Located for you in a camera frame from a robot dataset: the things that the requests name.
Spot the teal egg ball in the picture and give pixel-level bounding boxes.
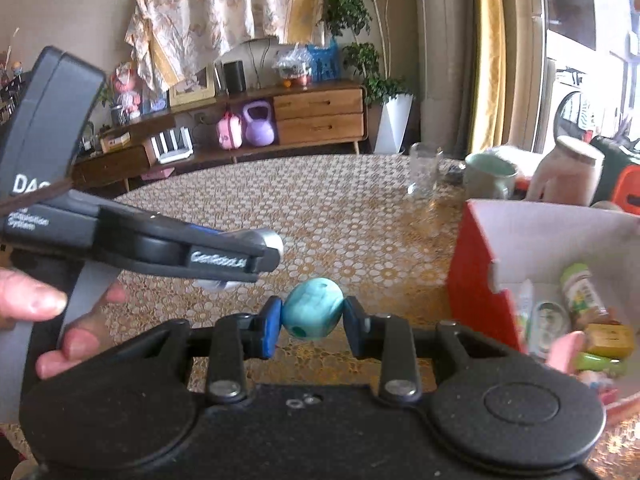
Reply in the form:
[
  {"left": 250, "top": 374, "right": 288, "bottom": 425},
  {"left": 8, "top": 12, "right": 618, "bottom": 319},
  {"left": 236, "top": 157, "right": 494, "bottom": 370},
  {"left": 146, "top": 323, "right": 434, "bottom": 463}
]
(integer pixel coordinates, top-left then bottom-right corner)
[{"left": 281, "top": 278, "right": 344, "bottom": 340}]

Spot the white green tube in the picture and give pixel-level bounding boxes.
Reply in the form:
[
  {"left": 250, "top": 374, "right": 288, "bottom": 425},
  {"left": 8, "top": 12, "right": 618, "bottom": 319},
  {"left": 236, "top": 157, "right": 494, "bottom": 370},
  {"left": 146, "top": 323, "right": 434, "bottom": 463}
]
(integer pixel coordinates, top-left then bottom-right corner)
[{"left": 515, "top": 280, "right": 535, "bottom": 341}]

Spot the pink heart dish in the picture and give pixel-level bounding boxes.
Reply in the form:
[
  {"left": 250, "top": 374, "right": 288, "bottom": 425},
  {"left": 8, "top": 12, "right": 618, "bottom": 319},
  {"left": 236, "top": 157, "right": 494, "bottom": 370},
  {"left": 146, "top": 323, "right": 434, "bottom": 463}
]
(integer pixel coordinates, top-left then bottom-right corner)
[{"left": 544, "top": 330, "right": 586, "bottom": 375}]

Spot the toothpick jar green cap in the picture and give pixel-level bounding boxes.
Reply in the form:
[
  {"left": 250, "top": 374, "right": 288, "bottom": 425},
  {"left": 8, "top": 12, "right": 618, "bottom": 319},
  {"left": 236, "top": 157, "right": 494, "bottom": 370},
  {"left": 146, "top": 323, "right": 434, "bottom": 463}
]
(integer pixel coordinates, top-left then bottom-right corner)
[{"left": 560, "top": 263, "right": 610, "bottom": 330}]

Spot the green cylinder tube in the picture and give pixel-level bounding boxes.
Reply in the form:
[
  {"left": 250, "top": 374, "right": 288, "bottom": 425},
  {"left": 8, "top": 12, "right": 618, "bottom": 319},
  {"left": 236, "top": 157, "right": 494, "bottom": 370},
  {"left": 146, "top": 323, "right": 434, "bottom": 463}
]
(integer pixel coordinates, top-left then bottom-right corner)
[{"left": 573, "top": 352, "right": 627, "bottom": 377}]

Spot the left hand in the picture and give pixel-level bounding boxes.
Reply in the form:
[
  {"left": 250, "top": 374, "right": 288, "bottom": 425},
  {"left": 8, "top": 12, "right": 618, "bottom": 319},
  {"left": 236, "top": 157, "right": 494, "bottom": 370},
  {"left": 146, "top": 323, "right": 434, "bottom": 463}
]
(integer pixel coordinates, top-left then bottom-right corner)
[{"left": 1, "top": 268, "right": 127, "bottom": 379}]

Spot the red white cardboard box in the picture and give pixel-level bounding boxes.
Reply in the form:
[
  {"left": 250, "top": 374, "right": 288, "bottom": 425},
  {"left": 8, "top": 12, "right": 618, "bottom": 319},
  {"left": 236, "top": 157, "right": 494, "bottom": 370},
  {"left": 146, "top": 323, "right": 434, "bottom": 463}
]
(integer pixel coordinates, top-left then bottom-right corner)
[{"left": 446, "top": 198, "right": 640, "bottom": 426}]

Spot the floral cloth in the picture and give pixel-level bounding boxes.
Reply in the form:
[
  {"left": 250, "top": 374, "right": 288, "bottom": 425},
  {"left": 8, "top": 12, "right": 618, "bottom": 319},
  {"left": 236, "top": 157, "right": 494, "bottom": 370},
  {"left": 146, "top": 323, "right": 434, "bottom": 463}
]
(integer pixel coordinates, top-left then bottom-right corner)
[{"left": 125, "top": 0, "right": 323, "bottom": 93}]

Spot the wooden sideboard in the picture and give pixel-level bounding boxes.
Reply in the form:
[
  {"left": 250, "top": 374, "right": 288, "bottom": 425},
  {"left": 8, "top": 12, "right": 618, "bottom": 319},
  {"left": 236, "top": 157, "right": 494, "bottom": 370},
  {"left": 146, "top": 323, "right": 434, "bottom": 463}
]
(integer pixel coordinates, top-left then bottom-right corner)
[{"left": 72, "top": 80, "right": 367, "bottom": 190}]

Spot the clear drinking glass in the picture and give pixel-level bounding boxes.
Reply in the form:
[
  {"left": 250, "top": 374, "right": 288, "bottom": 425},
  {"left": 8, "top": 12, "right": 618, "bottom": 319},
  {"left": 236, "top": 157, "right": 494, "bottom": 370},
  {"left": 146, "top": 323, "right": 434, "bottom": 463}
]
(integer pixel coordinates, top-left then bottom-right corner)
[{"left": 407, "top": 142, "right": 442, "bottom": 198}]

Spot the purple kettlebell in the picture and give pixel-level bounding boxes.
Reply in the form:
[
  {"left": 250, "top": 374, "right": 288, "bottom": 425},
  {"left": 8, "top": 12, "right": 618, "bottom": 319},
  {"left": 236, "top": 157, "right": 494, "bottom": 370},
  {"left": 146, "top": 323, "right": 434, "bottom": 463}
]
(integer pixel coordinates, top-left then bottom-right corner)
[{"left": 243, "top": 100, "right": 276, "bottom": 148}]

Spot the black speaker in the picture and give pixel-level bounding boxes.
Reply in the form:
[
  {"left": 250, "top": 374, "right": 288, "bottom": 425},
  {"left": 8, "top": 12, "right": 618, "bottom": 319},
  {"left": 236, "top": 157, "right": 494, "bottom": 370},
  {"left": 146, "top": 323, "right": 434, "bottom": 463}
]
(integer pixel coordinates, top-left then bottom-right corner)
[{"left": 222, "top": 60, "right": 246, "bottom": 96}]

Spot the green ceramic mug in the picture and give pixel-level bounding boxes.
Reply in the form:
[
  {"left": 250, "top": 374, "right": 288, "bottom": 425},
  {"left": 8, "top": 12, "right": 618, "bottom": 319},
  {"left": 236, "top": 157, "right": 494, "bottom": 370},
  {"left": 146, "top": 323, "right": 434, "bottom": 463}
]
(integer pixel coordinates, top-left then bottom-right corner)
[{"left": 463, "top": 153, "right": 518, "bottom": 200}]

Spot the plastic bag with fruit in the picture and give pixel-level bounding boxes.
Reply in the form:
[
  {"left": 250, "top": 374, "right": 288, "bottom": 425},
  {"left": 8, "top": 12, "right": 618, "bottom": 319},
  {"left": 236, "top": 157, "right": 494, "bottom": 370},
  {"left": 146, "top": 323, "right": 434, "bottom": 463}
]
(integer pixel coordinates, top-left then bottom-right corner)
[{"left": 272, "top": 44, "right": 312, "bottom": 88}]

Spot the yellow curtain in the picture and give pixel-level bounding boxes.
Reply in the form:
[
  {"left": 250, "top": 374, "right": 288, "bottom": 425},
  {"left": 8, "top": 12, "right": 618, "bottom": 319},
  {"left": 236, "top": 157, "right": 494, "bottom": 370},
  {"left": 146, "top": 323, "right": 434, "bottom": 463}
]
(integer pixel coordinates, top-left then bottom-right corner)
[{"left": 469, "top": 0, "right": 506, "bottom": 152}]

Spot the yellow small box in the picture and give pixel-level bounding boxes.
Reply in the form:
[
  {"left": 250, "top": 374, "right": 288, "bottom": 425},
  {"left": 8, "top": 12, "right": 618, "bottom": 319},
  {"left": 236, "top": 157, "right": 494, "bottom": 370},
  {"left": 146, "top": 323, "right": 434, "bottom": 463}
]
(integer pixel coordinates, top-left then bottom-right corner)
[{"left": 585, "top": 324, "right": 636, "bottom": 360}]

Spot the white planter with plant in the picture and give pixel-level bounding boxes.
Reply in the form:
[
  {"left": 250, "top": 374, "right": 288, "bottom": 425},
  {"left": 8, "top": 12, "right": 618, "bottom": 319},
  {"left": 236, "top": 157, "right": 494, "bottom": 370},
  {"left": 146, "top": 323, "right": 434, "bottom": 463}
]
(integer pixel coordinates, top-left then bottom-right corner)
[{"left": 321, "top": 0, "right": 413, "bottom": 155}]

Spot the washing machine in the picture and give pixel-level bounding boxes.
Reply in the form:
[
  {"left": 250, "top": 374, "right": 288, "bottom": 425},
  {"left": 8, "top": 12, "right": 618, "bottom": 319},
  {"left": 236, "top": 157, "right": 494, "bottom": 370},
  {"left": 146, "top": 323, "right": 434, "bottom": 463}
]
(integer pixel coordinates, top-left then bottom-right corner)
[{"left": 540, "top": 56, "right": 639, "bottom": 154}]

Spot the picture frame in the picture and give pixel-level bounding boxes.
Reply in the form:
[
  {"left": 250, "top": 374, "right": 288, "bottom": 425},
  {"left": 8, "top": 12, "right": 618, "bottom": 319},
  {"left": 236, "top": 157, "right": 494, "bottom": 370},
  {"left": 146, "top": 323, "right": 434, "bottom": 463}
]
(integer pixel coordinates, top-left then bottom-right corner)
[{"left": 169, "top": 65, "right": 216, "bottom": 107}]

